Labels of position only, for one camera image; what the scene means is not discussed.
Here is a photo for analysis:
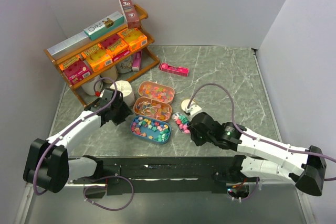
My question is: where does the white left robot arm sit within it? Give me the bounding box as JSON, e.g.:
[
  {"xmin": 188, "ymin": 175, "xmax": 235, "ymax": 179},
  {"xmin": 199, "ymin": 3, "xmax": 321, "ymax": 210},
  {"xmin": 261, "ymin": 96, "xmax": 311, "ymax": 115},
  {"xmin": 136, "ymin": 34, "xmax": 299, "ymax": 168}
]
[{"xmin": 23, "ymin": 88, "xmax": 132, "ymax": 195}]

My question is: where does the red tall carton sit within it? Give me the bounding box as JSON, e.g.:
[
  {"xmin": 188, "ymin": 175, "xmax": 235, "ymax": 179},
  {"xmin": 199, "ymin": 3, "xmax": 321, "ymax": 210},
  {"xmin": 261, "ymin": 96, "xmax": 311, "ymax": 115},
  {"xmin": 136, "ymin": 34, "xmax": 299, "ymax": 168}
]
[{"xmin": 119, "ymin": 0, "xmax": 140, "ymax": 29}]

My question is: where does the white paper roll on shelf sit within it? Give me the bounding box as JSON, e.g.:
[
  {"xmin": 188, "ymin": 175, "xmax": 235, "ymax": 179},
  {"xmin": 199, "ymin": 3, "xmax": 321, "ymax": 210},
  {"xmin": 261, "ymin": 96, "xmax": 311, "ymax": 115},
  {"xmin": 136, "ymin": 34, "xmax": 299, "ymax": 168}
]
[{"xmin": 81, "ymin": 75, "xmax": 103, "ymax": 96}]

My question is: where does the blue tin of star candies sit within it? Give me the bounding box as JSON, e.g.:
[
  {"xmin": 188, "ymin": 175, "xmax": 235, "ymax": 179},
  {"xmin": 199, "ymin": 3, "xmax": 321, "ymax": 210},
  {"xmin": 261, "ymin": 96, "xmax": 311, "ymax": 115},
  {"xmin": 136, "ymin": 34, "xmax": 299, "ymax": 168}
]
[{"xmin": 130, "ymin": 115, "xmax": 171, "ymax": 145}]

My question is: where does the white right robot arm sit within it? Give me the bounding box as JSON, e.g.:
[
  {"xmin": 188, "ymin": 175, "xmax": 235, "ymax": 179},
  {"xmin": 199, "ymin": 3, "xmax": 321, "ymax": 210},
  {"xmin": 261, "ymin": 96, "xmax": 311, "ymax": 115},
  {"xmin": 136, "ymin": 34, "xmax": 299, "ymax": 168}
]
[{"xmin": 188, "ymin": 112, "xmax": 327, "ymax": 196}]

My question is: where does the gold jar lid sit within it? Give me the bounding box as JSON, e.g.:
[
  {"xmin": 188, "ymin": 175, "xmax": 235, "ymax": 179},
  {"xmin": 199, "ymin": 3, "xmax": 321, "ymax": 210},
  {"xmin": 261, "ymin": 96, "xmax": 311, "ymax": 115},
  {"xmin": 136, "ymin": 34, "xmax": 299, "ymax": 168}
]
[{"xmin": 181, "ymin": 99, "xmax": 196, "ymax": 112}]

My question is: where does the beige paper roll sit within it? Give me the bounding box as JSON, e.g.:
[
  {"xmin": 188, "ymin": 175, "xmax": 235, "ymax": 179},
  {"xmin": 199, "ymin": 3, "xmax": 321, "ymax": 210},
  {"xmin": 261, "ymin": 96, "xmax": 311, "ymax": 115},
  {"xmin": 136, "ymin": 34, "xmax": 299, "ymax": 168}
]
[{"xmin": 100, "ymin": 66, "xmax": 119, "ymax": 83}]

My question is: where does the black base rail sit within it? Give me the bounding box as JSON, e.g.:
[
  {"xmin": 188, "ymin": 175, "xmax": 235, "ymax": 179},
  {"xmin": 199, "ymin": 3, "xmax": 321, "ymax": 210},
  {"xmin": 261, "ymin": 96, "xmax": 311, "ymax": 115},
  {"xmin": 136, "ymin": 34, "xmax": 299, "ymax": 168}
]
[{"xmin": 74, "ymin": 155, "xmax": 257, "ymax": 195}]

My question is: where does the orange sponge box middle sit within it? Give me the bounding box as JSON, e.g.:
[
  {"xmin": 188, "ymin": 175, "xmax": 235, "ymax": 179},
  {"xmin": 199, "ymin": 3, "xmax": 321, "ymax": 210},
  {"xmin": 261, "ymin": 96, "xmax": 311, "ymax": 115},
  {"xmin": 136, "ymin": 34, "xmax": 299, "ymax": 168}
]
[{"xmin": 81, "ymin": 44, "xmax": 112, "ymax": 72}]

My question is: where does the pink tin of gummies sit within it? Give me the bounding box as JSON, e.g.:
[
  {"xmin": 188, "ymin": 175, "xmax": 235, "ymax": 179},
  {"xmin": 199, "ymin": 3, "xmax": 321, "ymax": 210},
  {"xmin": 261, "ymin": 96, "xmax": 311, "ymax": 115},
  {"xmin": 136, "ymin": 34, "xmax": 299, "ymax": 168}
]
[{"xmin": 138, "ymin": 81, "xmax": 175, "ymax": 104}]

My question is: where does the silver long box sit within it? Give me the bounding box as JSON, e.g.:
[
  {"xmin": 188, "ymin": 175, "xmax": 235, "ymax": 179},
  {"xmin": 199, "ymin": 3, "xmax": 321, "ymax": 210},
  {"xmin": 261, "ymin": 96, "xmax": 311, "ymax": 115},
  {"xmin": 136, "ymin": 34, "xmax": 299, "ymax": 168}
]
[{"xmin": 47, "ymin": 31, "xmax": 91, "ymax": 60}]

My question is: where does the red orange sponge box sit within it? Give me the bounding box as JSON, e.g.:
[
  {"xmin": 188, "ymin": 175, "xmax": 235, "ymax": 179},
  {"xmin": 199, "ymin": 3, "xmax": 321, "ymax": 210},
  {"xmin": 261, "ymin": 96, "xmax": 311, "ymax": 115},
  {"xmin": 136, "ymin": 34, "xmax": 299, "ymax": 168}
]
[{"xmin": 100, "ymin": 34, "xmax": 129, "ymax": 58}]

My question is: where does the pink tin of lollipops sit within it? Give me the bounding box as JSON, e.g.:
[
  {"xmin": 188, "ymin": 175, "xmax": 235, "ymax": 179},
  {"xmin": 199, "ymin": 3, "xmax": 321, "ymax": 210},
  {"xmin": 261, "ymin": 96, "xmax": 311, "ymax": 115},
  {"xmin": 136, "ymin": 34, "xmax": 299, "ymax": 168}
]
[{"xmin": 133, "ymin": 97, "xmax": 172, "ymax": 122}]

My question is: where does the pink slim box upright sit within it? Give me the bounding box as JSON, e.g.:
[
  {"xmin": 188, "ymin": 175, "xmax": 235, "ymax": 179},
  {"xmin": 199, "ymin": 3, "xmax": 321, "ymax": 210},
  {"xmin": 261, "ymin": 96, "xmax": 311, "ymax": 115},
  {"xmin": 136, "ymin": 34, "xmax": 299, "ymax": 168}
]
[{"xmin": 132, "ymin": 50, "xmax": 142, "ymax": 71}]

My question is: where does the pink sponge box left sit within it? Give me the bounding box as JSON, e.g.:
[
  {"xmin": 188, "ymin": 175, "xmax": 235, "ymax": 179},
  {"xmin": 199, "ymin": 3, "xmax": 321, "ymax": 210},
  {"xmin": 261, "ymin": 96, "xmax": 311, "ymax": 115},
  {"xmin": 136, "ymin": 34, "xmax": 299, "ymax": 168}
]
[{"xmin": 59, "ymin": 55, "xmax": 92, "ymax": 85}]

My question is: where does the wooden three-tier shelf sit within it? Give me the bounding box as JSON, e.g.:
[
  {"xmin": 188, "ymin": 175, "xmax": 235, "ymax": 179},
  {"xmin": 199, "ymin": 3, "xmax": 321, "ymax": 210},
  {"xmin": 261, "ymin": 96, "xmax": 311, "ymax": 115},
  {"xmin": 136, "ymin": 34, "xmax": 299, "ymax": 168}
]
[{"xmin": 44, "ymin": 3, "xmax": 160, "ymax": 106}]

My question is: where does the clear plastic jar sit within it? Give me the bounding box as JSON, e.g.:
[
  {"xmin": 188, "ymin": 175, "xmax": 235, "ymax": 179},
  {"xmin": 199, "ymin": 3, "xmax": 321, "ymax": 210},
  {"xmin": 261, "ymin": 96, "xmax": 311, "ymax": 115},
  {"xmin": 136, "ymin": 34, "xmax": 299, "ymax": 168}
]
[{"xmin": 172, "ymin": 112, "xmax": 190, "ymax": 134}]

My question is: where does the printed paper roll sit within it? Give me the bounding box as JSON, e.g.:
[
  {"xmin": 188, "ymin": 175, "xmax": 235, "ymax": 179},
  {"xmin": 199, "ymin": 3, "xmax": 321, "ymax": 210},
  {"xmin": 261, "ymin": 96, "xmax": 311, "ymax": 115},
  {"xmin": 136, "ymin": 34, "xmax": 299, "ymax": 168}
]
[{"xmin": 116, "ymin": 56, "xmax": 133, "ymax": 73}]

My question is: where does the teal long box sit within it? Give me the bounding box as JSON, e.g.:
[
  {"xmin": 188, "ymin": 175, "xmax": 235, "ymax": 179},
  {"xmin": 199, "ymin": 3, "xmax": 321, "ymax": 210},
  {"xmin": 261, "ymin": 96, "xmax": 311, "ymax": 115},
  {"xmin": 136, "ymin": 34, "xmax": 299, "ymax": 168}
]
[{"xmin": 83, "ymin": 12, "xmax": 124, "ymax": 40}]

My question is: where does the orange sponge box right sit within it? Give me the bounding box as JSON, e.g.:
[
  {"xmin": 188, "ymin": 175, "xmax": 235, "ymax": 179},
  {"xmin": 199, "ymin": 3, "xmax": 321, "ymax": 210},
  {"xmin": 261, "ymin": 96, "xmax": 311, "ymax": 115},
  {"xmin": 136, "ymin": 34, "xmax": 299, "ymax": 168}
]
[{"xmin": 118, "ymin": 28, "xmax": 148, "ymax": 52}]

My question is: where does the white toilet paper roll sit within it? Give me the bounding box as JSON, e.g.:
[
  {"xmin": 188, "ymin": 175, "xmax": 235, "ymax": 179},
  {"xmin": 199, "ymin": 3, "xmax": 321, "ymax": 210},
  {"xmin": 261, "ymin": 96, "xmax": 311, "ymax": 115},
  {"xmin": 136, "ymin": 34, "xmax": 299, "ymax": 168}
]
[{"xmin": 116, "ymin": 80, "xmax": 136, "ymax": 107}]

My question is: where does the pink box on table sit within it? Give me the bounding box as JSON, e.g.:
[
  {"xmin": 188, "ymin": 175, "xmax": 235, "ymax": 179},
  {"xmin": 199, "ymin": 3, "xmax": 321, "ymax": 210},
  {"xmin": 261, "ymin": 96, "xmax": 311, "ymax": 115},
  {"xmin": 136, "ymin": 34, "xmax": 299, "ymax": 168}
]
[{"xmin": 159, "ymin": 62, "xmax": 189, "ymax": 77}]

